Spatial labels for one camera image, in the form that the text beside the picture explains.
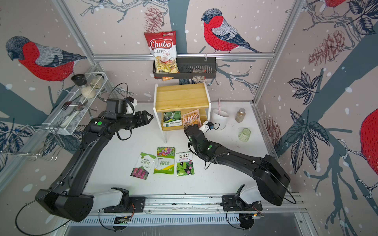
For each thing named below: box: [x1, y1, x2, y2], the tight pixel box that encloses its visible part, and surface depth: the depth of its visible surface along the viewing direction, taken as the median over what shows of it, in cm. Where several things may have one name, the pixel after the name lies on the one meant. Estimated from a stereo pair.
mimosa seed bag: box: [175, 151, 195, 177], surface depth 89 cm
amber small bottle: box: [234, 107, 246, 123], surface depth 105 cm
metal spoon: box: [66, 100, 89, 117], surface depth 73 cm
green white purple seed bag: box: [129, 151, 157, 181], surface depth 88 cm
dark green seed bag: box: [162, 110, 183, 127], surface depth 92 cm
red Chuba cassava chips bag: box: [144, 30, 180, 82], surface depth 85 cm
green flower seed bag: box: [153, 146, 176, 175], surface depth 90 cm
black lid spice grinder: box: [71, 73, 96, 99], surface depth 77 cm
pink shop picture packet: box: [182, 108, 202, 130], surface depth 88 cm
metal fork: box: [61, 93, 83, 112], surface depth 72 cm
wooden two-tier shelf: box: [152, 82, 212, 144], surface depth 79 cm
